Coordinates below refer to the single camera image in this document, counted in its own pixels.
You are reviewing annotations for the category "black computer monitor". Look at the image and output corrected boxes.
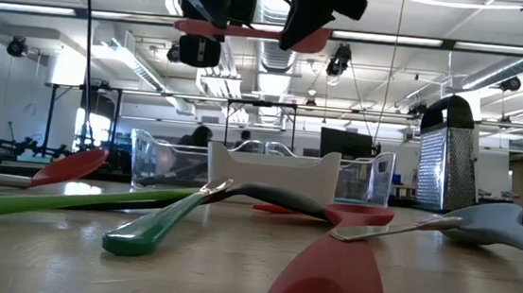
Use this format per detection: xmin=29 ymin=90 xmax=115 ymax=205
xmin=318 ymin=126 xmax=376 ymax=163

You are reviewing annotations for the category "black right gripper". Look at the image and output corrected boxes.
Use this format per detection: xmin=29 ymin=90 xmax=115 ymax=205
xmin=277 ymin=0 xmax=369 ymax=59

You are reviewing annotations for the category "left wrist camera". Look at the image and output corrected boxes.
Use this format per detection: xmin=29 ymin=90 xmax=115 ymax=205
xmin=227 ymin=0 xmax=259 ymax=26

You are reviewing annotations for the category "red spoon metal handle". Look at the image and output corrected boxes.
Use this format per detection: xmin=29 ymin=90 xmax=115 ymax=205
xmin=0 ymin=139 xmax=112 ymax=197

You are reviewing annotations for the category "small red spatula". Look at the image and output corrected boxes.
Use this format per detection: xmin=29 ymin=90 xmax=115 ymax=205
xmin=250 ymin=201 xmax=303 ymax=216

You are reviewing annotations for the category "silver ribbed ventilation duct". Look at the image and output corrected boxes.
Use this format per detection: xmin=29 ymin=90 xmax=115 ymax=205
xmin=242 ymin=0 xmax=309 ymax=129

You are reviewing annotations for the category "grey serving spoon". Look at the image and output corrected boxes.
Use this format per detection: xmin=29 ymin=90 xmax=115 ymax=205
xmin=435 ymin=197 xmax=523 ymax=265

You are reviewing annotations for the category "black workstation frame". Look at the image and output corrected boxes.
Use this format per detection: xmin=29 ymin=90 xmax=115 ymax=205
xmin=36 ymin=80 xmax=301 ymax=181

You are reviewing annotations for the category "lime green spatula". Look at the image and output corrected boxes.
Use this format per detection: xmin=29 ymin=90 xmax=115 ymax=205
xmin=0 ymin=170 xmax=200 ymax=243

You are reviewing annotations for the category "pink silicone spatula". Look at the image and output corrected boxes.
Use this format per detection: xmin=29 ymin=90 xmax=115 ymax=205
xmin=171 ymin=13 xmax=334 ymax=57

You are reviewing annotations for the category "person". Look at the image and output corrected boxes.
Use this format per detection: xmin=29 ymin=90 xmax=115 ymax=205
xmin=176 ymin=122 xmax=215 ymax=149
xmin=234 ymin=129 xmax=255 ymax=149

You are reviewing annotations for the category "black crossbar with LED strips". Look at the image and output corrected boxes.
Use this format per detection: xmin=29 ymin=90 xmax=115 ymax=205
xmin=0 ymin=0 xmax=523 ymax=60

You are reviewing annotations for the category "black round spotlight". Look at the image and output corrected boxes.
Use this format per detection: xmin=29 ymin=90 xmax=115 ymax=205
xmin=165 ymin=42 xmax=182 ymax=64
xmin=323 ymin=42 xmax=354 ymax=80
xmin=5 ymin=34 xmax=31 ymax=60
xmin=497 ymin=74 xmax=523 ymax=95

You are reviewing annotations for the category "white plastic bin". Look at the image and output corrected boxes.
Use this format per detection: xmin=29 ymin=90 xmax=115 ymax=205
xmin=203 ymin=140 xmax=343 ymax=207

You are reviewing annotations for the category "red slotted spoon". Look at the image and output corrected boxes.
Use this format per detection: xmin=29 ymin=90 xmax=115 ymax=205
xmin=256 ymin=196 xmax=398 ymax=293

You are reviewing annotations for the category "white rectangular air duct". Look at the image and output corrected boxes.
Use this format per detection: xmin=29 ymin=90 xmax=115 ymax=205
xmin=85 ymin=25 xmax=202 ymax=116

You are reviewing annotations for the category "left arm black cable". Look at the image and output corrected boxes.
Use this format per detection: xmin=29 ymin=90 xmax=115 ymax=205
xmin=67 ymin=0 xmax=110 ymax=152

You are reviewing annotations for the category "thin hanging cable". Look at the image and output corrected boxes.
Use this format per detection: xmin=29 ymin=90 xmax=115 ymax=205
xmin=371 ymin=0 xmax=408 ymax=146

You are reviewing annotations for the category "clear plastic bin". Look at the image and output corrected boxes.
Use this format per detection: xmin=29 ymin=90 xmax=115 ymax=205
xmin=261 ymin=139 xmax=398 ymax=210
xmin=126 ymin=128 xmax=267 ymax=200

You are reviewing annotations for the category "clear plastic utensil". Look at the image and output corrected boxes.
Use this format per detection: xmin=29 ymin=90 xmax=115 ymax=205
xmin=327 ymin=205 xmax=466 ymax=253

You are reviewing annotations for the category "gold knife green handle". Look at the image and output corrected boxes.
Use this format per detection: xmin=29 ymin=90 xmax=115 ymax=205
xmin=100 ymin=166 xmax=235 ymax=266

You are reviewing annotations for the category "black ladle spoon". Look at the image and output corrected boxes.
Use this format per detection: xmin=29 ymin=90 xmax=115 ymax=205
xmin=0 ymin=160 xmax=335 ymax=233

